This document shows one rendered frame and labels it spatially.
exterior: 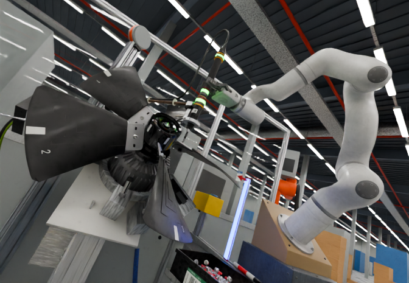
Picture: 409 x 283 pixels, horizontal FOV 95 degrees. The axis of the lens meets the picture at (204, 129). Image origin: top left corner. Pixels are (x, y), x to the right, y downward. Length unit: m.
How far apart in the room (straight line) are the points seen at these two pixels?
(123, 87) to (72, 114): 0.28
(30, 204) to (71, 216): 0.60
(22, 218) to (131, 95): 0.82
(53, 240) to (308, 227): 1.01
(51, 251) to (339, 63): 1.28
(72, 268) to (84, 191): 0.23
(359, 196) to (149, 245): 1.22
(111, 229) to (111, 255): 0.79
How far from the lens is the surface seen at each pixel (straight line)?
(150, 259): 1.56
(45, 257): 1.01
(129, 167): 0.71
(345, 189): 0.89
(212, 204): 1.05
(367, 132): 0.91
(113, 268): 1.53
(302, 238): 1.02
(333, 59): 0.90
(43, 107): 0.58
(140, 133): 0.66
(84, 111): 0.59
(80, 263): 0.83
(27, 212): 1.30
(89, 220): 0.71
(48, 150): 0.56
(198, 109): 0.76
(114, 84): 0.82
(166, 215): 0.49
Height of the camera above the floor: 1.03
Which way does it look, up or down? 19 degrees up
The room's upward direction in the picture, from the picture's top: 22 degrees clockwise
